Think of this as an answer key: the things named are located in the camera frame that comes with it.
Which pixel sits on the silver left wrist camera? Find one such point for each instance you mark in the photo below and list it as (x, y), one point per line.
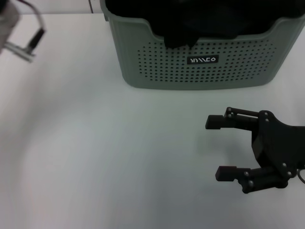
(22, 52)

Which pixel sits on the black cloth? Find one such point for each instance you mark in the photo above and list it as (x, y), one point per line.
(177, 38)

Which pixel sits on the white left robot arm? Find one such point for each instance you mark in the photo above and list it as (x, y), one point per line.
(7, 23)

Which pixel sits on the green perforated storage basket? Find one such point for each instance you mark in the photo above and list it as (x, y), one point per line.
(166, 66)

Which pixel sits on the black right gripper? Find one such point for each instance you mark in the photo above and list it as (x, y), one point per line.
(276, 143)

